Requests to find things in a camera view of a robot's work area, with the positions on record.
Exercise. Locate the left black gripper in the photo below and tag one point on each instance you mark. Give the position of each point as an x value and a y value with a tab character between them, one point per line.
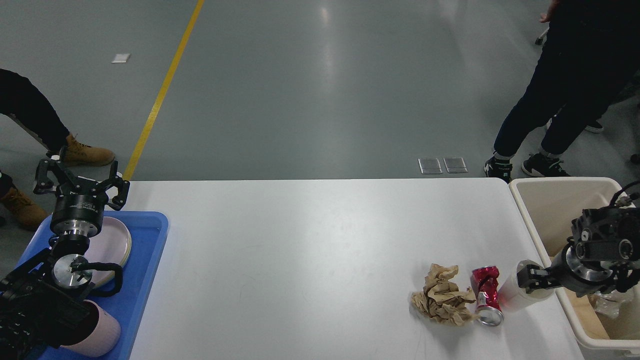
77	213

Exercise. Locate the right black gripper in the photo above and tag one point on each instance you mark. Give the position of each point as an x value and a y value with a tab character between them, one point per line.
569	272

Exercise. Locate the white bowl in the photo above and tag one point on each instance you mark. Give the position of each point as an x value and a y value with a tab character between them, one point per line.
513	298

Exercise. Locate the crushed red soda can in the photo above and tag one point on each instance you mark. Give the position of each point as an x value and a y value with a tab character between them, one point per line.
484	283

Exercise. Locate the pink plate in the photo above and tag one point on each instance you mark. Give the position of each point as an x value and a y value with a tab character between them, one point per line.
112	245

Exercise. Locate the clear plastic wrapper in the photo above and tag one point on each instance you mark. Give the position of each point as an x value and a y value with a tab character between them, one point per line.
609	304

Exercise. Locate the brown paper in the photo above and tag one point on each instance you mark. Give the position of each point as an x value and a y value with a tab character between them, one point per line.
441	300

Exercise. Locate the pink cup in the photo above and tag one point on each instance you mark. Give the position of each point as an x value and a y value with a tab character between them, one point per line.
96	335

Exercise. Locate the large brown paper bag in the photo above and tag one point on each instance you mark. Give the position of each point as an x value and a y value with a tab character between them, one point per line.
585	314

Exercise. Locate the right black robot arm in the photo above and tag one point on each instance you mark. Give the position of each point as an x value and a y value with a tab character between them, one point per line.
601	255

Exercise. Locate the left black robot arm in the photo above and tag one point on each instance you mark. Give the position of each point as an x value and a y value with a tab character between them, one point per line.
45	299

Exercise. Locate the beige plastic bin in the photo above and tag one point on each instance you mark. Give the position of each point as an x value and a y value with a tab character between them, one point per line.
548	205

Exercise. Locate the blue plastic tray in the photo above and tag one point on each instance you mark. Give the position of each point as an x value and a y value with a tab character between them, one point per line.
148	230

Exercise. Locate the person with tan boots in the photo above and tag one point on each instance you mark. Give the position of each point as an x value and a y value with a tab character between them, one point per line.
21	101

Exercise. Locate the grey floor plate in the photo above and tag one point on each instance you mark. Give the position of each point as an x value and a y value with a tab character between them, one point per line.
455	165
430	165

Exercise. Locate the person in grey trousers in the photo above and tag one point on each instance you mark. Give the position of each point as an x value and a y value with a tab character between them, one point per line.
594	127

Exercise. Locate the person in dark trousers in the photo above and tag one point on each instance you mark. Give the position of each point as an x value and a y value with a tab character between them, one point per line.
591	53

